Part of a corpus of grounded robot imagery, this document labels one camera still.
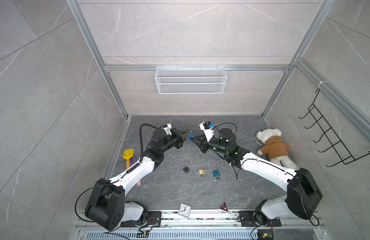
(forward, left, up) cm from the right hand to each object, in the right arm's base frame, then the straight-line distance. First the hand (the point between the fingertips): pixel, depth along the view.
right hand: (192, 136), depth 76 cm
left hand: (+3, +1, +4) cm, 5 cm away
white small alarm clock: (-30, +5, -23) cm, 38 cm away
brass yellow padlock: (-8, -6, -25) cm, 27 cm away
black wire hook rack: (-12, -64, +6) cm, 65 cm away
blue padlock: (-10, -14, -24) cm, 29 cm away
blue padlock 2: (0, +1, +1) cm, 1 cm away
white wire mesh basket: (+44, +1, +5) cm, 44 cm away
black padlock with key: (-8, +4, -24) cm, 26 cm away
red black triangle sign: (-28, -16, -25) cm, 41 cm away
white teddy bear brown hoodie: (+2, -53, -19) cm, 56 cm away
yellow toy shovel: (+5, +43, -23) cm, 49 cm away
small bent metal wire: (+3, +15, -24) cm, 29 cm away
